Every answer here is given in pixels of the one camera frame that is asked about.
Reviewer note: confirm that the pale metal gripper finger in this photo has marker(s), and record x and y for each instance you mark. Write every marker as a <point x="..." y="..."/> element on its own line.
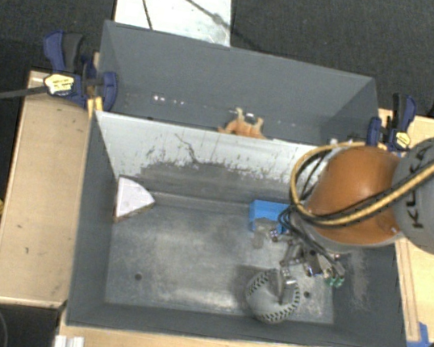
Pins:
<point x="288" y="288"/>
<point x="263" y="235"/>

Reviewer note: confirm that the blue sponge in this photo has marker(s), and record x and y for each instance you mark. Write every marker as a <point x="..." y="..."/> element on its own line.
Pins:
<point x="265" y="213"/>

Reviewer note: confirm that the grey ball with black stitching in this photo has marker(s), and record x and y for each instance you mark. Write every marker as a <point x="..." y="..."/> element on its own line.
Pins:
<point x="262" y="302"/>

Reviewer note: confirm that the grey metal bin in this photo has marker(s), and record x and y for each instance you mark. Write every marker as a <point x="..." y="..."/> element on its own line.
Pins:
<point x="188" y="254"/>

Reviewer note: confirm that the orange toy animal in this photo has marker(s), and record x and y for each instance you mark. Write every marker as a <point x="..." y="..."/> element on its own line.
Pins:
<point x="244" y="127"/>

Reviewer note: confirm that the white wedge-shaped block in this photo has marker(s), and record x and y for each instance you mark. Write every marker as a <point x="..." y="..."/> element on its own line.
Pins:
<point x="131" y="200"/>

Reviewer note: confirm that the pale wood flat board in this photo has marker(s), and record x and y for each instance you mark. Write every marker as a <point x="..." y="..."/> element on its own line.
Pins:
<point x="41" y="202"/>

